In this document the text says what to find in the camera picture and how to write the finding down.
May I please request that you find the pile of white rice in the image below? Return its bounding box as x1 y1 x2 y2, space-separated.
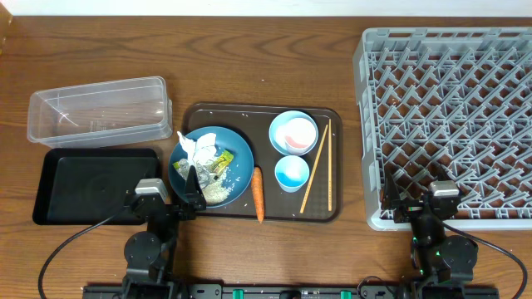
202 173 232 205

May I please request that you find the dark brown serving tray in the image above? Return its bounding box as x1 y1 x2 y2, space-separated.
182 103 342 223

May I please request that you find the green yellow snack wrapper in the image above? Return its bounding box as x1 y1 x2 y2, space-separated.
209 150 234 175

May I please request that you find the black plastic tray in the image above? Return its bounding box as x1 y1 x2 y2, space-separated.
32 149 161 225

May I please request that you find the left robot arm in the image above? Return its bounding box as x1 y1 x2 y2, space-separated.
120 166 206 299

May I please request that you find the grey dishwasher rack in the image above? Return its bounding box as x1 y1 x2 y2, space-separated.
352 27 531 231

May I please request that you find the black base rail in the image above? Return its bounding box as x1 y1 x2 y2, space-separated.
81 282 500 299

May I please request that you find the pink white cup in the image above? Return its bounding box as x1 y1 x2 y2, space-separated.
284 117 318 155

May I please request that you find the blue plate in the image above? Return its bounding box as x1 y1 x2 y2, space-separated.
168 126 254 208

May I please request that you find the silver foil wrapper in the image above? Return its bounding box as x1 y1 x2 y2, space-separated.
172 159 219 189

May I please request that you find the light blue bowl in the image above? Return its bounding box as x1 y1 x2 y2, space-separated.
268 110 318 155

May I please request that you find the light blue cup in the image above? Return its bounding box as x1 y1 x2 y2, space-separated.
274 155 310 193

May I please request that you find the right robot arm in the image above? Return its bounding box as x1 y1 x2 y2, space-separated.
382 172 478 298

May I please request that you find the white tissue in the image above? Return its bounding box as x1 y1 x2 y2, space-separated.
177 131 217 165

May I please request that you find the clear plastic bin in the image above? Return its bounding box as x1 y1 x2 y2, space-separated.
27 76 173 148

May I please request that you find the orange carrot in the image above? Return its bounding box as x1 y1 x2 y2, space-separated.
251 167 265 223

